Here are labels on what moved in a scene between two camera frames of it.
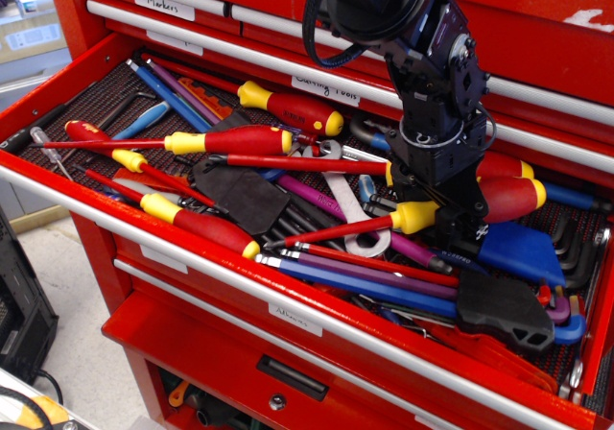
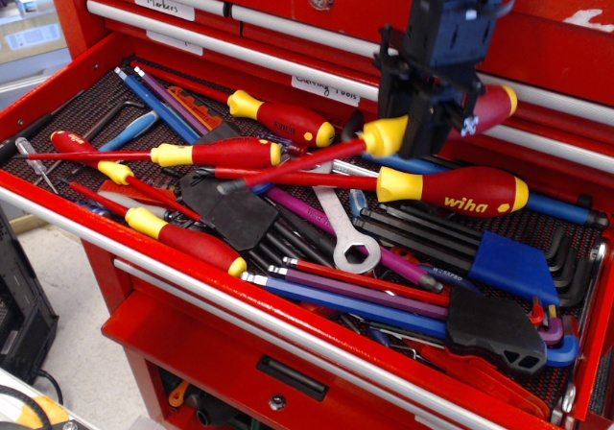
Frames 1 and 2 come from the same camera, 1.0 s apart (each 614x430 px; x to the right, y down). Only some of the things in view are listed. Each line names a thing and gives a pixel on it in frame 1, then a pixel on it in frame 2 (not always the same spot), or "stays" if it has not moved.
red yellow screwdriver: [239, 140] to [212, 153]
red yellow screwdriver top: [255, 94] to [292, 123]
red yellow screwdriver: [214, 229] to [190, 244]
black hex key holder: [506, 307] to [506, 328]
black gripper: [446, 174] to [450, 27]
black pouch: [248, 195] to [242, 216]
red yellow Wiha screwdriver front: [502, 200] to [474, 111]
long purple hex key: [406, 282] to [389, 300]
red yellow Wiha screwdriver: [490, 165] to [471, 192]
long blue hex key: [398, 295] to [388, 317]
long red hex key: [381, 264] to [371, 281]
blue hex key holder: [525, 250] to [514, 265]
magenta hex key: [317, 199] to [315, 215]
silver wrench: [368, 246] to [343, 238]
